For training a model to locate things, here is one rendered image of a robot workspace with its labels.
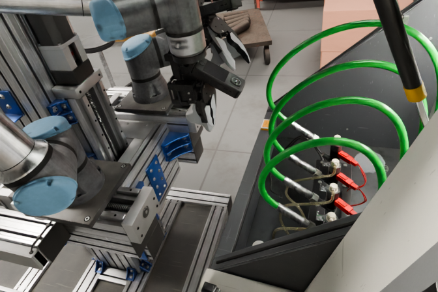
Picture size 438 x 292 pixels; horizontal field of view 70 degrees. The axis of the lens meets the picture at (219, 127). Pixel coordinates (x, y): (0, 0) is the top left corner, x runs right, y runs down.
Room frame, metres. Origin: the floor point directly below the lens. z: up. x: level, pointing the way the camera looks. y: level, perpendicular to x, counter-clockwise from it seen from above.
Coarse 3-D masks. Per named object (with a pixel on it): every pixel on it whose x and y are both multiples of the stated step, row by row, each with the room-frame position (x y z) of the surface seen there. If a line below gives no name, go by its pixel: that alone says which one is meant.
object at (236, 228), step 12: (264, 132) 0.86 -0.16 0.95; (264, 144) 0.80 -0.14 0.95; (252, 156) 0.75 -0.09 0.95; (252, 168) 0.69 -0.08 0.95; (252, 180) 0.65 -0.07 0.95; (240, 192) 0.61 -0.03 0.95; (252, 192) 0.60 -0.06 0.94; (240, 204) 0.56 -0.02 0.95; (252, 204) 0.60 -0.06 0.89; (240, 216) 0.52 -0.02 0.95; (252, 216) 0.59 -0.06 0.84; (228, 228) 0.49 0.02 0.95; (240, 228) 0.49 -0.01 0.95; (228, 240) 0.46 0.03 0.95; (240, 240) 0.48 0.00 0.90; (216, 252) 0.43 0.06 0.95; (228, 252) 0.42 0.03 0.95
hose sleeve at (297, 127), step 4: (292, 124) 0.63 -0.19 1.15; (296, 124) 0.63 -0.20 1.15; (296, 128) 0.63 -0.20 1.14; (300, 128) 0.63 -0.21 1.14; (304, 128) 0.63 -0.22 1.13; (300, 132) 0.62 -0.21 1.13; (304, 132) 0.62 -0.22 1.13; (308, 132) 0.62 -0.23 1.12; (308, 136) 0.61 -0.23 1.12; (312, 136) 0.61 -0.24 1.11
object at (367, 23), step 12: (348, 24) 0.59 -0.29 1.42; (360, 24) 0.58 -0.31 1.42; (372, 24) 0.57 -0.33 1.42; (312, 36) 0.62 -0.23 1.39; (324, 36) 0.61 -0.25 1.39; (420, 36) 0.53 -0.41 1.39; (300, 48) 0.63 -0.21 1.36; (432, 48) 0.52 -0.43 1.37; (288, 60) 0.64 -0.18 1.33; (432, 60) 0.52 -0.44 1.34; (276, 72) 0.65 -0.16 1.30
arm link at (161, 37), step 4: (156, 32) 1.14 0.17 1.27; (160, 32) 1.13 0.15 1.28; (164, 32) 1.12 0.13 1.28; (156, 36) 1.14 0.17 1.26; (160, 36) 1.12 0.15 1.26; (164, 36) 1.12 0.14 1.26; (156, 40) 1.11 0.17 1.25; (160, 40) 1.11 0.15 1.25; (164, 40) 1.11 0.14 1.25; (160, 44) 1.10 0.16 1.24; (164, 44) 1.10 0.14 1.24; (168, 44) 1.10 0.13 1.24; (160, 48) 1.09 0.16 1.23; (164, 48) 1.09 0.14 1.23; (168, 48) 1.09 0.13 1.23; (160, 52) 1.08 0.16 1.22; (164, 52) 1.08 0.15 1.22; (164, 60) 1.08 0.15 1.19; (164, 64) 1.08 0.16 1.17; (168, 64) 1.09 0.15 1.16
